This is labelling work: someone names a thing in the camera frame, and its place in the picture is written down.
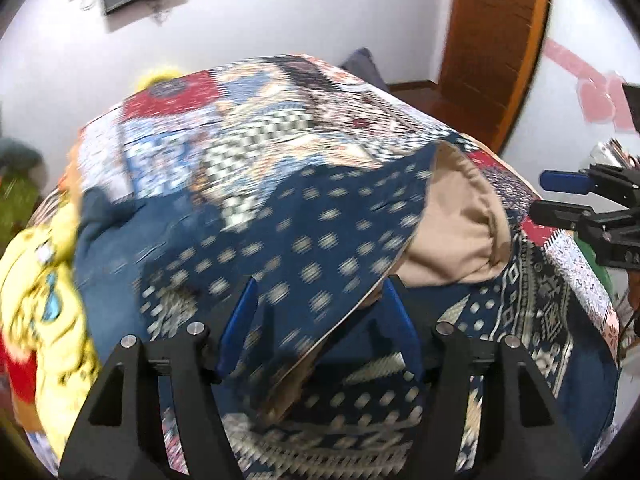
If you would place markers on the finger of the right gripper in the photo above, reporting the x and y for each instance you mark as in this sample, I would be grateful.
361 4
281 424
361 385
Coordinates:
566 182
559 215

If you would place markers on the white heart wardrobe door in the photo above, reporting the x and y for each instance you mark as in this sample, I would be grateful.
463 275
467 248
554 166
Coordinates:
576 102

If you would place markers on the navy patterned hooded garment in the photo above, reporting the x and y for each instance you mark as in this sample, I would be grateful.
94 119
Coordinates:
321 389

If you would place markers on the yellow cartoon blanket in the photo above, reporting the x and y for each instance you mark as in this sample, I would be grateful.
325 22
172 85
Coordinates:
42 312

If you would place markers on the grey bag by bed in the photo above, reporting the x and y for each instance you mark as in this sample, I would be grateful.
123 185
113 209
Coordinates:
361 64

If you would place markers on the brown wooden door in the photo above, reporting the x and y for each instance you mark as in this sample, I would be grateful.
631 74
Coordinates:
490 57

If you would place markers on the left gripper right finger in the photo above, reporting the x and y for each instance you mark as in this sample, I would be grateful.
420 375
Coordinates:
522 434

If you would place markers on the red garment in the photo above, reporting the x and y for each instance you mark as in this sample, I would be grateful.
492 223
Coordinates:
21 367

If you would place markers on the yellow foam bed headrest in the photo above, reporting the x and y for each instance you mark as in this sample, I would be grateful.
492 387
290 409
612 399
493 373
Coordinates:
156 74

